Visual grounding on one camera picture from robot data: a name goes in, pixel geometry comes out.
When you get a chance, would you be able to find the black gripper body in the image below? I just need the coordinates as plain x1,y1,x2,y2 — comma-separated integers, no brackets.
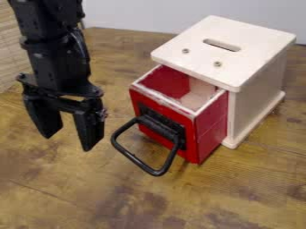
18,29,105,114

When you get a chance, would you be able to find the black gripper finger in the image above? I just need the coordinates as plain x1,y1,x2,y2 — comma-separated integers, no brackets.
74,110,106,151
23,95,63,139

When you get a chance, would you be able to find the black metal drawer handle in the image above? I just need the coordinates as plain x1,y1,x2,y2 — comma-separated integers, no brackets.
110,114,186,176

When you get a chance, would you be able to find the red wooden drawer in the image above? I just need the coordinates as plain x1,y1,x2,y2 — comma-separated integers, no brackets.
130,65,229,165

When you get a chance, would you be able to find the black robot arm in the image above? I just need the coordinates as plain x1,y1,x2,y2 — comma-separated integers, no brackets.
8,0,106,151

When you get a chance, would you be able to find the white wooden box cabinet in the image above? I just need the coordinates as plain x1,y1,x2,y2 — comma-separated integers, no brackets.
151,15,297,148

